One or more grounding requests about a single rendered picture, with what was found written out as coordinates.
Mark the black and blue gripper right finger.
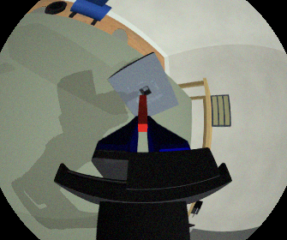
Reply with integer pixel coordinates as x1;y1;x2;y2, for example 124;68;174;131
147;116;191;152

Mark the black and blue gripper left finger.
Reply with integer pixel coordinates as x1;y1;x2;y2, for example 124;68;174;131
94;116;139;152

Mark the red peg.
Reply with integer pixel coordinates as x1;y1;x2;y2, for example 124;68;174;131
138;95;147;132

